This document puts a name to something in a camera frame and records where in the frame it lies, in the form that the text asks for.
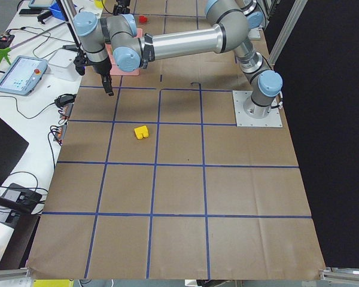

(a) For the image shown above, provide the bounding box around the blue storage bin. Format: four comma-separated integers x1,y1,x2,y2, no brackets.
49,1,66,21

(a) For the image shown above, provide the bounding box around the black hub device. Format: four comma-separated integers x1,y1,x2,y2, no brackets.
0,184,42,214

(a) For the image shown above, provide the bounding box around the yellow toy block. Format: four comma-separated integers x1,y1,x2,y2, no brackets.
134,125,150,140

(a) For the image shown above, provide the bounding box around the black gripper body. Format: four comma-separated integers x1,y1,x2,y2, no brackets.
74,50,111,77

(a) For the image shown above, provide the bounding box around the black laptop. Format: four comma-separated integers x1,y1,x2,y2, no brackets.
0,118,29,186

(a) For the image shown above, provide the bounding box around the white cube device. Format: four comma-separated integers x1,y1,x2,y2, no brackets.
48,48,80,81

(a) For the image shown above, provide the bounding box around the black power adapter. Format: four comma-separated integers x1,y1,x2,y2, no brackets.
54,93,77,108

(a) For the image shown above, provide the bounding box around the pink plastic box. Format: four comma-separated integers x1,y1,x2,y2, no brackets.
105,25,142,73

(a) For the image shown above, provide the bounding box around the aluminium frame post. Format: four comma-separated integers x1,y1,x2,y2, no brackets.
56,0,84,54

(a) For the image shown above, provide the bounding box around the red toy block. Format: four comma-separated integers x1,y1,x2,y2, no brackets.
138,16,148,24

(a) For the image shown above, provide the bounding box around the teach pendant tablet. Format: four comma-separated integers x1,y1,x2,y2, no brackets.
0,56,48,96

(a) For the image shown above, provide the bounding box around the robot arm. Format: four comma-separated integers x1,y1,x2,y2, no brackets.
73,1,283,110
112,0,130,16

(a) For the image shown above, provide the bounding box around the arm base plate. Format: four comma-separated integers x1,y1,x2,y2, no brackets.
232,90,283,129

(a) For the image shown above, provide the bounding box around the grabber reach tool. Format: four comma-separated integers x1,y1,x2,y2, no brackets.
0,20,69,69

